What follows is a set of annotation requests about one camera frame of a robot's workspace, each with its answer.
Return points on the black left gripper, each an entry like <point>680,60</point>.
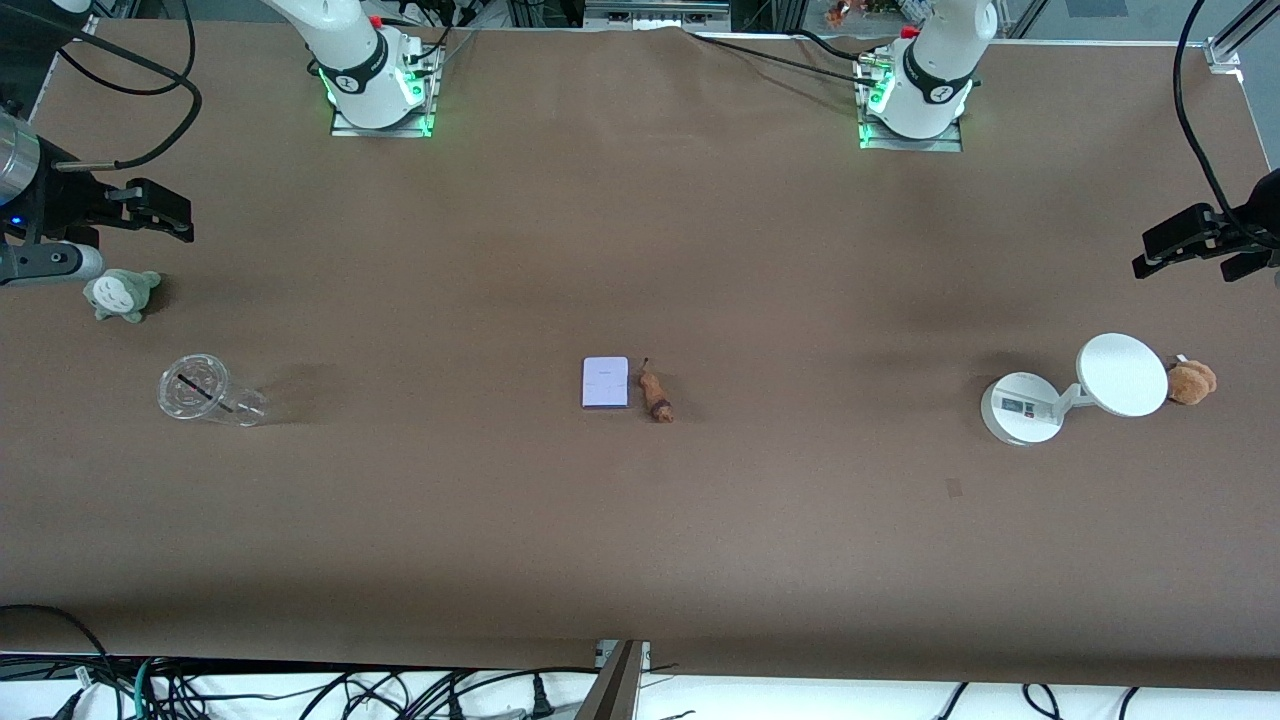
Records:
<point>1256,216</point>

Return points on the white round desk lamp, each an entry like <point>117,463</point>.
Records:
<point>1122,375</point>

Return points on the aluminium corner profile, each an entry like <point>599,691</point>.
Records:
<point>1222,52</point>

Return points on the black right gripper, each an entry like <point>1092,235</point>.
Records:
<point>62,200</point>

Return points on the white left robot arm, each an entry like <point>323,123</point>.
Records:
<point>940,60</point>

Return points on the black drinking straw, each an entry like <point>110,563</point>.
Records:
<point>200,390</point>

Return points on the grey green plush toy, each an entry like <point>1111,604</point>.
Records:
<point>118,293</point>

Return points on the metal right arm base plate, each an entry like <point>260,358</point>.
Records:
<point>385,131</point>

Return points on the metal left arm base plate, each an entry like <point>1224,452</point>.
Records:
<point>915,146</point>

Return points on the clear plastic cup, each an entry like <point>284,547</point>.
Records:
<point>205,372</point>

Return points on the brown lion statue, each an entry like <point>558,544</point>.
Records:
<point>655,395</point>

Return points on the black power plug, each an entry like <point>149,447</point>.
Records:
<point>541,705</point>

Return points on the aluminium table frame post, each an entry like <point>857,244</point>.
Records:
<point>615,690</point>

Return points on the small lavender box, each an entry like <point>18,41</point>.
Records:
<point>605,383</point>

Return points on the aluminium frame bar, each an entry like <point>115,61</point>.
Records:
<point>655,15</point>

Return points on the small orange toy figure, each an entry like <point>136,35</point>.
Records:
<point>836,14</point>

